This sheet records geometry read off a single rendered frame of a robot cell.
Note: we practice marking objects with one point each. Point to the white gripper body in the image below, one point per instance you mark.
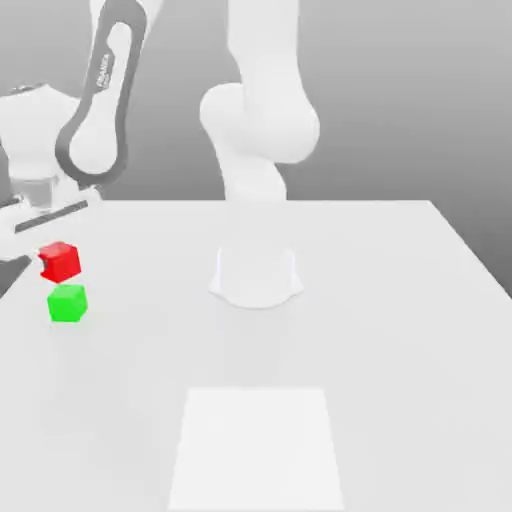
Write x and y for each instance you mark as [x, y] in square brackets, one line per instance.
[48, 224]

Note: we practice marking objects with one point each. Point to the small red cube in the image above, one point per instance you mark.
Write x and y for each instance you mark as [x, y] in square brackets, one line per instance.
[60, 262]

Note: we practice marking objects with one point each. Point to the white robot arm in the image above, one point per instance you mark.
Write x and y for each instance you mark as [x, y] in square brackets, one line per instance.
[260, 124]

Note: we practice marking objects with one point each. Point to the small green cube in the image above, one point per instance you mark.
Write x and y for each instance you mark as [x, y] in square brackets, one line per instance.
[66, 302]

